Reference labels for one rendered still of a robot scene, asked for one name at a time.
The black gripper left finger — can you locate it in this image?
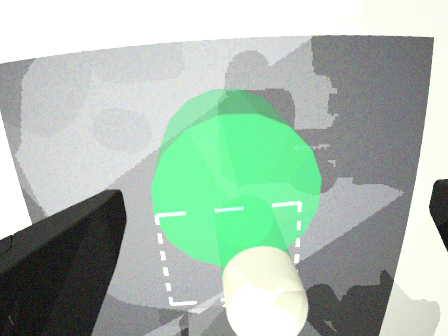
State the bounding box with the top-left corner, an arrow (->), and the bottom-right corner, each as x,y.
0,189 -> 127,336

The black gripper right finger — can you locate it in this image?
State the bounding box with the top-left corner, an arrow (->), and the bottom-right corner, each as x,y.
429,179 -> 448,252

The grey mat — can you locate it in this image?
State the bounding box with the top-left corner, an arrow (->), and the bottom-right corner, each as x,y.
0,35 -> 435,336

